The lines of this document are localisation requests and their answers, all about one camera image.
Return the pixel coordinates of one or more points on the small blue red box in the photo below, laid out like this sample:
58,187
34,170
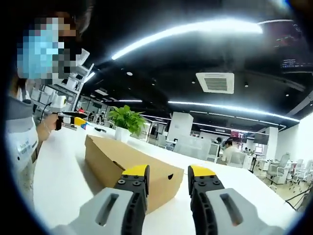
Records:
84,126

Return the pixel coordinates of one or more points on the brown cardboard shoe box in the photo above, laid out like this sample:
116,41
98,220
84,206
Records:
137,159

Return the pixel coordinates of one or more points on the square ceiling air vent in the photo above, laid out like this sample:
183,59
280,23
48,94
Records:
215,82

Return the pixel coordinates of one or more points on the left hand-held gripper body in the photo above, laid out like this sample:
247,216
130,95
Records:
57,101

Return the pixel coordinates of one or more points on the white office chair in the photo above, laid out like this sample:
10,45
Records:
278,169

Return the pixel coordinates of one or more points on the white storage shelf rack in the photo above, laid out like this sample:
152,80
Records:
71,83

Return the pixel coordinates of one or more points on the dark hanging monitor screen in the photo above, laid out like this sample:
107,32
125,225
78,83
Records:
297,64

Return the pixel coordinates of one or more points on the black tripod stand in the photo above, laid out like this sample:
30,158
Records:
302,195

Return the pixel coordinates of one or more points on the small black flat object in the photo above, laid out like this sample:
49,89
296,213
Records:
100,129

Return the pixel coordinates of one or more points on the red wall screen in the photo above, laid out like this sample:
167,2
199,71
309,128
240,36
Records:
238,134

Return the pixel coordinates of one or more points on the person's left hand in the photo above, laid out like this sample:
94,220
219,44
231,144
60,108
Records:
46,128

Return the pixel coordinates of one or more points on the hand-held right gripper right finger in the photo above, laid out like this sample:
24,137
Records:
220,210

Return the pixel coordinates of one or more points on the person's white grey shirt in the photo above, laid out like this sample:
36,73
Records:
20,132

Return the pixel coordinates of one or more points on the green plant in white pot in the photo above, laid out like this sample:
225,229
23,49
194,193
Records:
126,122

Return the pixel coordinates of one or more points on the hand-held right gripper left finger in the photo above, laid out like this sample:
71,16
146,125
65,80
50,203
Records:
111,210

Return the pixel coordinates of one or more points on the long ceiling light strip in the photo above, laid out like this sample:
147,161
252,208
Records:
185,31
232,108

